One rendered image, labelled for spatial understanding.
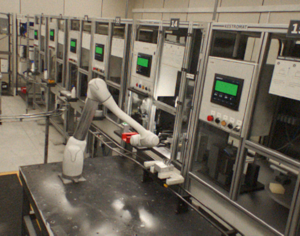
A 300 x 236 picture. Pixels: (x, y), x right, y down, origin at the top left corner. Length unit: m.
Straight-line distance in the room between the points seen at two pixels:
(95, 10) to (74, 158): 8.16
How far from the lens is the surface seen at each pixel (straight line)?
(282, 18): 6.51
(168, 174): 2.50
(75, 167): 2.63
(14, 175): 4.40
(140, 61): 3.03
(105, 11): 10.55
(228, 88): 2.11
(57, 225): 2.20
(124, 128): 3.11
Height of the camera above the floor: 1.89
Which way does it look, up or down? 14 degrees down
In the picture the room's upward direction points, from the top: 7 degrees clockwise
